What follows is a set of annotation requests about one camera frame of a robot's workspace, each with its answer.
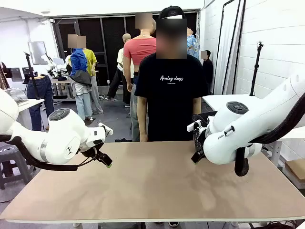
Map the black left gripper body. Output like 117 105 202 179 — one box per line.
80 144 102 161

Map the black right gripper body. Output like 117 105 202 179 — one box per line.
197 129 208 156

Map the person's left forearm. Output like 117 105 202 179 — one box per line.
192 104 203 120

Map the person in black t-shirt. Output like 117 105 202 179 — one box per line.
134 6 210 143

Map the seated person in black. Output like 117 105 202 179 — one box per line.
201 50 214 96

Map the grey plastic stool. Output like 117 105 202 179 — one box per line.
0 144 33 190

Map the half mannequin in blue jeans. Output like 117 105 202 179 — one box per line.
26 74 55 132

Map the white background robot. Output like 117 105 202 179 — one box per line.
40 53 70 78

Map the mannequin in floral blue shirt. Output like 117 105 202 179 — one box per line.
186 27 200 58

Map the white curtain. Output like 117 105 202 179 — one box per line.
215 9 241 95

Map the brown cardboard box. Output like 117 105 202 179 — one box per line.
284 158 305 190

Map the grey monitor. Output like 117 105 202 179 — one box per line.
10 67 23 83

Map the mannequin in red crop top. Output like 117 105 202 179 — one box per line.
122 13 158 143

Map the black baseball cap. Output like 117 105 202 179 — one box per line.
159 6 186 20

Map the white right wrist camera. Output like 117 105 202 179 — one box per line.
186 120 203 133

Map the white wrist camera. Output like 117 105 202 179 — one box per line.
98 122 113 135
186 120 203 133

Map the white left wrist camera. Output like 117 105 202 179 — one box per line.
98 122 113 135

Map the black right arm cable sleeve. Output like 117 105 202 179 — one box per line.
234 92 305 177

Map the black arm cable sleeve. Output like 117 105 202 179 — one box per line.
234 92 305 177
0 135 78 171

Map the black left arm cable sleeve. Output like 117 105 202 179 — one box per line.
0 135 78 171

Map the metal frame table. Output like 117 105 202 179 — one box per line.
51 77 75 101

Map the black camera tripod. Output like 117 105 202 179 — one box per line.
249 41 265 96
23 52 41 100

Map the black pipe frame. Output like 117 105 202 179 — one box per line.
213 0 246 95

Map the grey wall board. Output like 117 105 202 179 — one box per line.
27 41 48 65

